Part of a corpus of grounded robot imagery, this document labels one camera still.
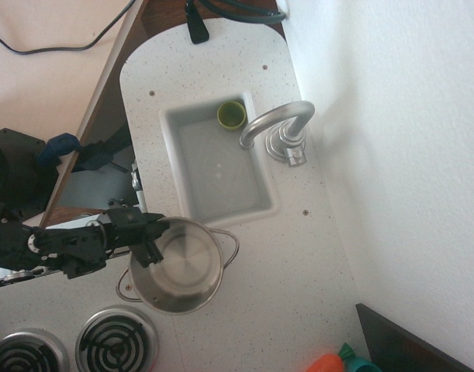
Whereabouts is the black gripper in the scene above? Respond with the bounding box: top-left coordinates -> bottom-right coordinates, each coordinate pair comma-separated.
92,206 -> 169,268

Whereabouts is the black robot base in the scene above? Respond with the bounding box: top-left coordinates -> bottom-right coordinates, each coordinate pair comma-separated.
0,128 -> 58,221

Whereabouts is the silver toy faucet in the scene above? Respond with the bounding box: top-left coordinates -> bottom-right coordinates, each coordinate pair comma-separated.
239,101 -> 315,167

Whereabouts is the teal plastic cup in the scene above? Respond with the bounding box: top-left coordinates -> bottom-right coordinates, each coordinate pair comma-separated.
338,343 -> 382,372

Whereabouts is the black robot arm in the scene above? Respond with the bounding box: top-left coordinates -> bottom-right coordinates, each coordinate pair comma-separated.
0,202 -> 170,279

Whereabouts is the green plastic cup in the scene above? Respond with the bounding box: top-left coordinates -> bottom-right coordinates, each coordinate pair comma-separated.
216,101 -> 247,131

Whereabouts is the stove burner coil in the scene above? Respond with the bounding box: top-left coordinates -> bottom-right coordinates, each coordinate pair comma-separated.
0,329 -> 70,372
74,305 -> 160,371

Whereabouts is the black cable on floor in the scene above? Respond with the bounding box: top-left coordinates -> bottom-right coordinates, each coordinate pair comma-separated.
0,0 -> 137,56

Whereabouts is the dark board corner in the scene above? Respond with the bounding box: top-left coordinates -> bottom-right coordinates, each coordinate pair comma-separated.
355,303 -> 474,372

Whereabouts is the silver stove knob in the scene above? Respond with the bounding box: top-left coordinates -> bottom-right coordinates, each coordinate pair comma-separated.
2,270 -> 35,284

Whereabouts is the blue clamp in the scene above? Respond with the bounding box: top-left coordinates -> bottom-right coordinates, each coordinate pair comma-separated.
36,133 -> 81,167

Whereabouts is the stainless steel pot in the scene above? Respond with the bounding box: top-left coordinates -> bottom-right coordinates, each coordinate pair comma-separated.
116,217 -> 240,315

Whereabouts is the green hose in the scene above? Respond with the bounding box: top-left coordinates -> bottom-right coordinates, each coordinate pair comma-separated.
200,0 -> 287,25

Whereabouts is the left stove burner coil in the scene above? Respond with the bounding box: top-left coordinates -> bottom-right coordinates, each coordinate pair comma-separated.
0,329 -> 70,372

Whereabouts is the grey sink basin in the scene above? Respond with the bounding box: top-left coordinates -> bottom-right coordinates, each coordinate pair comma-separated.
160,91 -> 279,227

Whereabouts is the orange toy carrot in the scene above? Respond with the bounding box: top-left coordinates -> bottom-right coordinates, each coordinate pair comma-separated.
306,353 -> 351,372

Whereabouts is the right stove burner coil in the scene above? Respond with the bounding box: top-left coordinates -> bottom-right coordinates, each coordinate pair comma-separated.
74,305 -> 160,371

